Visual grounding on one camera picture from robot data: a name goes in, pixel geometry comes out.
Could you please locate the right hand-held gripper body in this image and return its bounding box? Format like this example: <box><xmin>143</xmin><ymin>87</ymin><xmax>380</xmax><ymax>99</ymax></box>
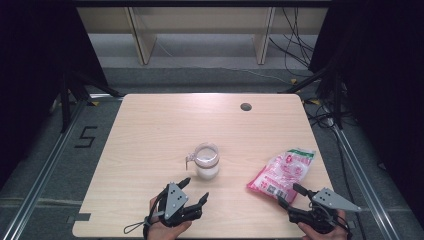
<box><xmin>287</xmin><ymin>187</ymin><xmax>362</xmax><ymax>235</ymax></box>

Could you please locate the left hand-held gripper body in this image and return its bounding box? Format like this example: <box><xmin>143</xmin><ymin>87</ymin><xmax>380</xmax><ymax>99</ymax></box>
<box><xmin>155</xmin><ymin>181</ymin><xmax>204</xmax><ymax>229</ymax></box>

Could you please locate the pink white plastic bag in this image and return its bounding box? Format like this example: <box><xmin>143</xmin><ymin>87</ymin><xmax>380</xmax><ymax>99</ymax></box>
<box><xmin>246</xmin><ymin>148</ymin><xmax>317</xmax><ymax>205</ymax></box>

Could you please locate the clear plastic measuring cup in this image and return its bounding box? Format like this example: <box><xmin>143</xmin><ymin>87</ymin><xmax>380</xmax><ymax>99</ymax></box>
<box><xmin>185</xmin><ymin>142</ymin><xmax>221</xmax><ymax>181</ymax></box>

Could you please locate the person's right hand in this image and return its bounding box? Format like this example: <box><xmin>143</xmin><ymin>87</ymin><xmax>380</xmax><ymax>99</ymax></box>
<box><xmin>297</xmin><ymin>209</ymin><xmax>350</xmax><ymax>240</ymax></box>

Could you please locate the person's left hand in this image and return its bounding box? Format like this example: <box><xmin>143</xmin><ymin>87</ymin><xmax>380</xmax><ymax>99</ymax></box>
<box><xmin>146</xmin><ymin>196</ymin><xmax>194</xmax><ymax>240</ymax></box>

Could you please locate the black metal stand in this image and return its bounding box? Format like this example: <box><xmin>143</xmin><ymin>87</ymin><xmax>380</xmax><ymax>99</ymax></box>
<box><xmin>59</xmin><ymin>70</ymin><xmax>123</xmax><ymax>134</ymax></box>
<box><xmin>279</xmin><ymin>63</ymin><xmax>346</xmax><ymax>130</ymax></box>

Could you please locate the black curtain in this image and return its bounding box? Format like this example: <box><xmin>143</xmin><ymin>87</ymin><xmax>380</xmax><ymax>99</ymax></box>
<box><xmin>309</xmin><ymin>0</ymin><xmax>424</xmax><ymax>229</ymax></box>
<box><xmin>0</xmin><ymin>0</ymin><xmax>110</xmax><ymax>189</ymax></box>

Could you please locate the beige wooden desk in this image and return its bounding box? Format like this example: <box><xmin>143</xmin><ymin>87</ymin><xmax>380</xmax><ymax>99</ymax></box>
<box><xmin>77</xmin><ymin>6</ymin><xmax>329</xmax><ymax>66</ymax></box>

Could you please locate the aluminium floor rail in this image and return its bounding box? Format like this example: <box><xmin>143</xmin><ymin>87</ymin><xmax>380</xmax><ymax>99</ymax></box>
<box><xmin>1</xmin><ymin>99</ymin><xmax>88</xmax><ymax>240</ymax></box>
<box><xmin>332</xmin><ymin>125</ymin><xmax>398</xmax><ymax>240</ymax></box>

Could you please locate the thin black lanyard loop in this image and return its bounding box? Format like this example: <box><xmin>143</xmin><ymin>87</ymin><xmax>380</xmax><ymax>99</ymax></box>
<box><xmin>123</xmin><ymin>219</ymin><xmax>150</xmax><ymax>235</ymax></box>

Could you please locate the tangle of black floor cables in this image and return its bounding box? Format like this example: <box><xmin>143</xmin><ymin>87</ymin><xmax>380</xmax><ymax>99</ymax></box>
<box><xmin>303</xmin><ymin>99</ymin><xmax>355</xmax><ymax>130</ymax></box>

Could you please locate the thin white floor cable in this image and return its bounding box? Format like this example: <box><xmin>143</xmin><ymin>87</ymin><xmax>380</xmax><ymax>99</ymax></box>
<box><xmin>154</xmin><ymin>39</ymin><xmax>292</xmax><ymax>85</ymax></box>

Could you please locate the bundle of black hanging cables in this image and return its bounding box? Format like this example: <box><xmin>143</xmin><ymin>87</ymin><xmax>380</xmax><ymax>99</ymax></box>
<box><xmin>268</xmin><ymin>7</ymin><xmax>316</xmax><ymax>69</ymax></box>

